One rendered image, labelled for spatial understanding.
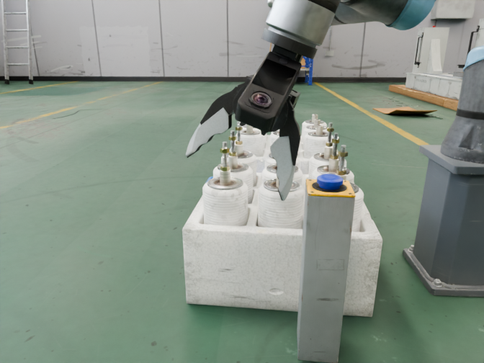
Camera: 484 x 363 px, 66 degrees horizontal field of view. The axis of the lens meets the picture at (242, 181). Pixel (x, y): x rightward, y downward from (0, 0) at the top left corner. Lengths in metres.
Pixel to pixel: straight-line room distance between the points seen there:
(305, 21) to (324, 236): 0.31
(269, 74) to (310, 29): 0.07
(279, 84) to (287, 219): 0.37
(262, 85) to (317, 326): 0.42
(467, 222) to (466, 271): 0.12
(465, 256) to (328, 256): 0.42
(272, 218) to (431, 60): 4.67
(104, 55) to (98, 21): 0.58
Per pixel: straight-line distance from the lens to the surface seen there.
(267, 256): 0.76
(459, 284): 0.99
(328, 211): 0.58
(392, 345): 0.81
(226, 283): 0.81
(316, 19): 0.47
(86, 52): 7.88
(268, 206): 0.76
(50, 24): 8.16
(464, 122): 0.92
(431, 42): 5.37
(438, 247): 0.96
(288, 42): 0.47
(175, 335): 0.79
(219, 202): 0.76
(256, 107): 0.41
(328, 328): 0.69
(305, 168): 1.25
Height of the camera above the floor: 0.51
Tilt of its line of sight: 19 degrees down
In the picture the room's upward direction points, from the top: straight up
